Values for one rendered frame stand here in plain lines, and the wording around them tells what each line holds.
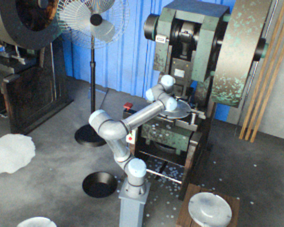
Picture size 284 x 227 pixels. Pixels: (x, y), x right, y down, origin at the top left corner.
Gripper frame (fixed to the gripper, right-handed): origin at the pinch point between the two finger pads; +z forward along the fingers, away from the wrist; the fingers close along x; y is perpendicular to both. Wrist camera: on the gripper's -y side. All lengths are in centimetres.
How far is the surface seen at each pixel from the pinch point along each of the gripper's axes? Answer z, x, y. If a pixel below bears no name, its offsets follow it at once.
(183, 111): 15.1, 12.4, 10.6
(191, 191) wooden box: 39, -39, 32
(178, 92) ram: 1.4, 19.0, 4.8
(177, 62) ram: -15.8, 32.0, -0.7
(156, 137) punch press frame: 32.6, -7.0, -5.6
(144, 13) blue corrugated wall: 42, 143, -70
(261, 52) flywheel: -34, 38, 53
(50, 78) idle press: 69, 47, -147
